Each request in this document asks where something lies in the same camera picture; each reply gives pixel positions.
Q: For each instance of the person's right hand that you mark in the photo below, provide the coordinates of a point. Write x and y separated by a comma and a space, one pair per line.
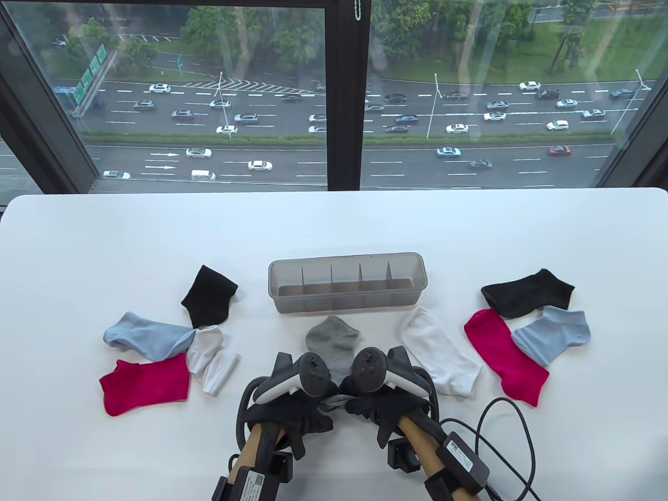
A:
381, 407

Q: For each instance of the person's left forearm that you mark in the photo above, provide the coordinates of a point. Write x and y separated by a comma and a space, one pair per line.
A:
258, 443

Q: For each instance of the pink sock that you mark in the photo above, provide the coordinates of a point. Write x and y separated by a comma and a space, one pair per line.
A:
141, 386
496, 349

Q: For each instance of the white sock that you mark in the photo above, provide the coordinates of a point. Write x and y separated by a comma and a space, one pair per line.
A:
438, 349
209, 360

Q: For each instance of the grey white tracking controller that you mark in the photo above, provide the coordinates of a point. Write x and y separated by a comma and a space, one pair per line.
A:
313, 373
368, 368

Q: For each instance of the person's right forearm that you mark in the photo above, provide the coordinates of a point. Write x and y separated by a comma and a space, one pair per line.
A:
417, 436

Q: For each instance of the black sock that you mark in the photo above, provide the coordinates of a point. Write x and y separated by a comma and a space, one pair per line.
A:
209, 297
527, 295

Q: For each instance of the light blue sock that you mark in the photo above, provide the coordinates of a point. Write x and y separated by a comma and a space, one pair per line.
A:
553, 334
146, 336

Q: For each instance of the person's left hand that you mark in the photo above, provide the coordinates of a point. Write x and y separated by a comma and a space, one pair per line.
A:
297, 415

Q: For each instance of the grey plastic divided organizer box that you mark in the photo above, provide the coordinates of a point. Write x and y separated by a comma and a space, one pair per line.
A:
344, 300

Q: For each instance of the black labelled sensor box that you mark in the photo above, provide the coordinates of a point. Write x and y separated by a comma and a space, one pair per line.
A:
462, 459
255, 482

